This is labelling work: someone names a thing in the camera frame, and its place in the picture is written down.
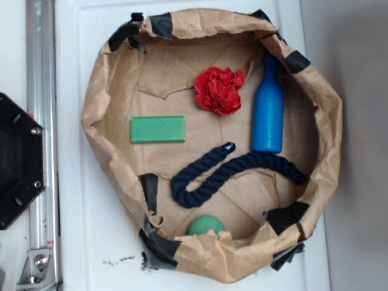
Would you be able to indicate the blue plastic bottle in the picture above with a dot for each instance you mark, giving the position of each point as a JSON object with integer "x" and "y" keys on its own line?
{"x": 268, "y": 113}

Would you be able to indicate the green rectangular block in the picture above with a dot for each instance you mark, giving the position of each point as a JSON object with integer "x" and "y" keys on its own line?
{"x": 158, "y": 129}

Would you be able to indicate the red crumpled paper flower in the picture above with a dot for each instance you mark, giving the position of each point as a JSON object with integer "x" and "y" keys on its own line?
{"x": 217, "y": 90}

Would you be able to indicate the metal corner bracket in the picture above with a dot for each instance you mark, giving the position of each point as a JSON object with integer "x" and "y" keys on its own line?
{"x": 39, "y": 271}

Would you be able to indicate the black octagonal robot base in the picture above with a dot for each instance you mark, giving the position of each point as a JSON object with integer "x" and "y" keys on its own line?
{"x": 22, "y": 161}

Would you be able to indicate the white tray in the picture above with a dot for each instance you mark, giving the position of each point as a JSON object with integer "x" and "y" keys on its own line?
{"x": 100, "y": 248}

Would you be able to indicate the aluminium extrusion rail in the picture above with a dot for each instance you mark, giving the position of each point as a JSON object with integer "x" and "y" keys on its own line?
{"x": 41, "y": 103}

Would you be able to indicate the brown paper bag basket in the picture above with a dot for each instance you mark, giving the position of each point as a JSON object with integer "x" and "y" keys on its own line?
{"x": 269, "y": 203}

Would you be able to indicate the green dimpled ball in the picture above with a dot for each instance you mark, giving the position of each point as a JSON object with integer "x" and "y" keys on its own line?
{"x": 203, "y": 224}

